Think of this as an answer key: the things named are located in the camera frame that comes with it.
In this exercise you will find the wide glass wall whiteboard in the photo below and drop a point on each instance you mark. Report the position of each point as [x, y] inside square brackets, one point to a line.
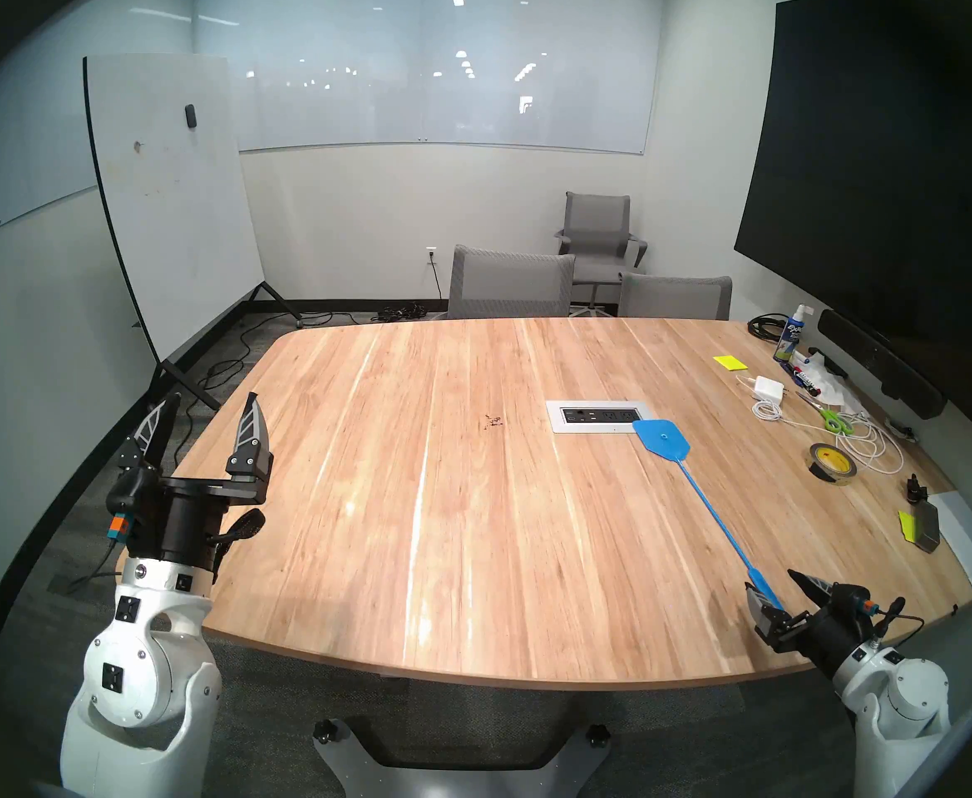
[453, 98]

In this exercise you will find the grey mesh office chair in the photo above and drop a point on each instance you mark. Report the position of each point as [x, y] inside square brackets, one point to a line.
[511, 285]
[677, 298]

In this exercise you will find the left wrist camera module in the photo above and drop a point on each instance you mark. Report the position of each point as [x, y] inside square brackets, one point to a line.
[120, 493]

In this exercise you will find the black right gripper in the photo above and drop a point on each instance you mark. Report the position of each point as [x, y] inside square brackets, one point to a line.
[827, 630]

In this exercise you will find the whiteboard marker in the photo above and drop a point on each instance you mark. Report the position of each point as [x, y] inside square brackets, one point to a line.
[806, 376]

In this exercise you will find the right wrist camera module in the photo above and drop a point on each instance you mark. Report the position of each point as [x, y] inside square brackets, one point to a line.
[856, 598]

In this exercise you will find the yellow paper tab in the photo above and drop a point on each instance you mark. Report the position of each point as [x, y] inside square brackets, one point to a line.
[907, 526]

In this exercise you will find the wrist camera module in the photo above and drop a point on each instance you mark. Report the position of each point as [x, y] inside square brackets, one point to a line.
[856, 598]
[120, 493]

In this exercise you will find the large black TV screen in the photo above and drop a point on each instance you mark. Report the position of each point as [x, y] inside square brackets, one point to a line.
[868, 181]

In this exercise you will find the blue plastic fly swatter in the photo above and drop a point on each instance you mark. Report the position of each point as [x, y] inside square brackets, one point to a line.
[662, 440]

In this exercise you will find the whiteboard cleaner spray bottle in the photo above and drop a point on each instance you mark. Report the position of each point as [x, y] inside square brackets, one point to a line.
[788, 339]

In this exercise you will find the white power adapter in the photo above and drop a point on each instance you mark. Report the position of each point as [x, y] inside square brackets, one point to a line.
[769, 387]

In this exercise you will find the crumpled white tissue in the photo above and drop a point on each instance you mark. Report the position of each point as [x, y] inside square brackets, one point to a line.
[835, 393]

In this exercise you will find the yellow sticky note pad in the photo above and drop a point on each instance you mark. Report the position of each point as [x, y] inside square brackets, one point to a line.
[730, 362]

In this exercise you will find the wall whiteboard with blue writing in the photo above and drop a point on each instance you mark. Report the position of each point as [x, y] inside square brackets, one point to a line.
[20, 140]

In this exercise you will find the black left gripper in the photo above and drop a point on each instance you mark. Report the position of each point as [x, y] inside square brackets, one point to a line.
[178, 522]

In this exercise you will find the silver table power outlet box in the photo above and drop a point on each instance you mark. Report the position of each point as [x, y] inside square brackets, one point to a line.
[598, 414]

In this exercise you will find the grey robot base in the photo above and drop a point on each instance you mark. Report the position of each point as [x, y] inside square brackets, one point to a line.
[453, 780]

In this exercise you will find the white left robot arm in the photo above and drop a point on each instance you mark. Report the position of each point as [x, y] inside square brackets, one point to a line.
[133, 672]

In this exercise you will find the black and yellow tape roll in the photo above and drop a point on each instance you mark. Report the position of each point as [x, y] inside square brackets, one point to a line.
[819, 468]

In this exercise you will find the rolling white whiteboard black stand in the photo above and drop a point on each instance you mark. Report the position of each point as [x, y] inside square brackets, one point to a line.
[170, 206]

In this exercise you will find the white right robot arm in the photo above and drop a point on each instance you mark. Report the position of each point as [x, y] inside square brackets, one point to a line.
[897, 713]

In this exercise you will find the black video sound bar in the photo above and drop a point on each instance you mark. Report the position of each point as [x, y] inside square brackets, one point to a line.
[877, 360]

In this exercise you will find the grey office chair with armrests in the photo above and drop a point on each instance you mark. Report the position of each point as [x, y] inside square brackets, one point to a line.
[598, 223]

